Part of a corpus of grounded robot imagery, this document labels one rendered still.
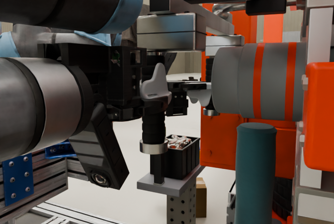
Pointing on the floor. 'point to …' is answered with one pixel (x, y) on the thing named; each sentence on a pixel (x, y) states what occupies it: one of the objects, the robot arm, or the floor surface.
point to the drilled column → (182, 206)
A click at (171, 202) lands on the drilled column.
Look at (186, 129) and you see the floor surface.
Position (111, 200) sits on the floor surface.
